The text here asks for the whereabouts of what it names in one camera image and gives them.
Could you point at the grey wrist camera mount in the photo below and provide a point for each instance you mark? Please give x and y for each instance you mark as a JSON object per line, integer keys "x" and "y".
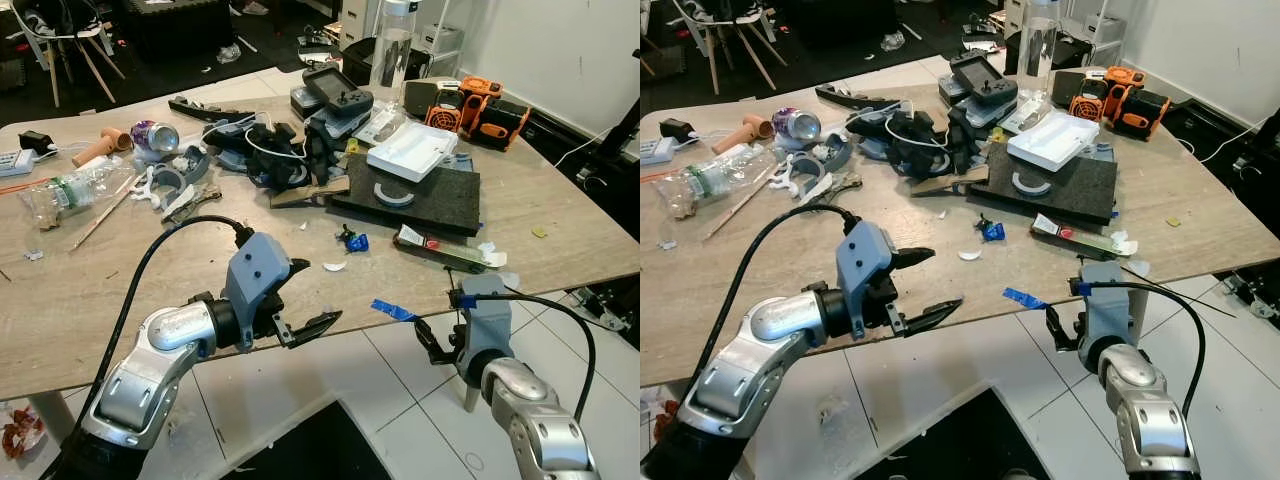
{"x": 255, "y": 270}
{"x": 1110, "y": 300}
{"x": 487, "y": 320}
{"x": 865, "y": 260}

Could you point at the small blue black clip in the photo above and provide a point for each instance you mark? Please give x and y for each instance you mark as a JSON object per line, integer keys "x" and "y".
{"x": 356, "y": 241}
{"x": 992, "y": 231}

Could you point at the small white paper scrap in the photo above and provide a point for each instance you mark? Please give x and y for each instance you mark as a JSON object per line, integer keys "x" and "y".
{"x": 969, "y": 255}
{"x": 334, "y": 267}

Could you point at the dark grey foam mat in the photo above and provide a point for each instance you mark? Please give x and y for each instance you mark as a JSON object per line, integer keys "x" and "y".
{"x": 1085, "y": 190}
{"x": 440, "y": 200}

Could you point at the wooden legged chair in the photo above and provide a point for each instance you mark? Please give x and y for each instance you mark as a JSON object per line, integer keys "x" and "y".
{"x": 725, "y": 30}
{"x": 70, "y": 35}

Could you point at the orange black power tool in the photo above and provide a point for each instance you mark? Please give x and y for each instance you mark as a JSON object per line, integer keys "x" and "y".
{"x": 480, "y": 110}
{"x": 1120, "y": 100}

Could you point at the black spare gripper assembly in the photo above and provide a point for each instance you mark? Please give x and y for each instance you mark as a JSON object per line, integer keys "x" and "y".
{"x": 265, "y": 150}
{"x": 910, "y": 140}

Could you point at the black handheld controller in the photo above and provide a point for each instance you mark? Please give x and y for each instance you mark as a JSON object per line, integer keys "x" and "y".
{"x": 984, "y": 82}
{"x": 338, "y": 92}

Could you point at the white plastic tray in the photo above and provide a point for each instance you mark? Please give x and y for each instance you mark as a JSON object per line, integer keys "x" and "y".
{"x": 1050, "y": 140}
{"x": 412, "y": 150}

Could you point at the black floor bin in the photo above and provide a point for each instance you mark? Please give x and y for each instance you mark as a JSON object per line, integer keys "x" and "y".
{"x": 960, "y": 445}

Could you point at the light wooden table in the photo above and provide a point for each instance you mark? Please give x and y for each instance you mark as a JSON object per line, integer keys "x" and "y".
{"x": 680, "y": 300}
{"x": 80, "y": 300}

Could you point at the white power strip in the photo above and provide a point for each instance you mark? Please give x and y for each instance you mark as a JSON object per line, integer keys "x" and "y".
{"x": 14, "y": 164}
{"x": 655, "y": 152}

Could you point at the red crumpled wrapper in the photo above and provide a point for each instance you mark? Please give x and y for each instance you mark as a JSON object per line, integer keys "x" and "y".
{"x": 20, "y": 432}
{"x": 664, "y": 422}

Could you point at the brown wooden wedge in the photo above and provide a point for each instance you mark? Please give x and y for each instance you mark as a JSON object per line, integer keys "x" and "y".
{"x": 950, "y": 183}
{"x": 310, "y": 193}

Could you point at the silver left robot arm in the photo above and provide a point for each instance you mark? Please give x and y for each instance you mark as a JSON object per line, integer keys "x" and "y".
{"x": 140, "y": 385}
{"x": 740, "y": 375}

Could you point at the black power adapter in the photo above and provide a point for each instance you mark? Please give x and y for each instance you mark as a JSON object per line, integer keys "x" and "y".
{"x": 36, "y": 142}
{"x": 677, "y": 130}

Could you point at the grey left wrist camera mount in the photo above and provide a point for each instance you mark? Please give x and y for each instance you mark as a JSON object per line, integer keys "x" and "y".
{"x": 865, "y": 260}
{"x": 255, "y": 270}

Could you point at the blue tape piece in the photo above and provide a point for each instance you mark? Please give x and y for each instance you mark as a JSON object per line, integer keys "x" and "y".
{"x": 1024, "y": 298}
{"x": 393, "y": 310}

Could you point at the crushed clear plastic bottle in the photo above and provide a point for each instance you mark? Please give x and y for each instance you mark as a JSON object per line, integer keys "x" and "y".
{"x": 715, "y": 180}
{"x": 75, "y": 190}

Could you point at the white plastic bracket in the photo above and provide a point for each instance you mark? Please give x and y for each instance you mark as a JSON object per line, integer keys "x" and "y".
{"x": 158, "y": 187}
{"x": 800, "y": 176}

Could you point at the thin wooden stick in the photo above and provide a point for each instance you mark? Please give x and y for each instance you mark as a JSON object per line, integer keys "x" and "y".
{"x": 738, "y": 208}
{"x": 100, "y": 218}

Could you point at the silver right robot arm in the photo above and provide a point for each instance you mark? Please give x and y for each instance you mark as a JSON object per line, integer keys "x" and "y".
{"x": 530, "y": 420}
{"x": 1150, "y": 420}

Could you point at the flat black strip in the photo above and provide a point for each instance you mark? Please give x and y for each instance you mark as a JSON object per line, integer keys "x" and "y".
{"x": 205, "y": 108}
{"x": 850, "y": 98}

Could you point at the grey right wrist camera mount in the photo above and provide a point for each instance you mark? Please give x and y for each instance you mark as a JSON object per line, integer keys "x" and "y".
{"x": 1110, "y": 300}
{"x": 487, "y": 320}

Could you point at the white toothpaste tube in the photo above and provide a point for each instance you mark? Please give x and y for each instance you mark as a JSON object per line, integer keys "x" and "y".
{"x": 440, "y": 246}
{"x": 1075, "y": 235}

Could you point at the silver purple drink can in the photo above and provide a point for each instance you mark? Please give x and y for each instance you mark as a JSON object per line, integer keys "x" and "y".
{"x": 155, "y": 137}
{"x": 796, "y": 126}

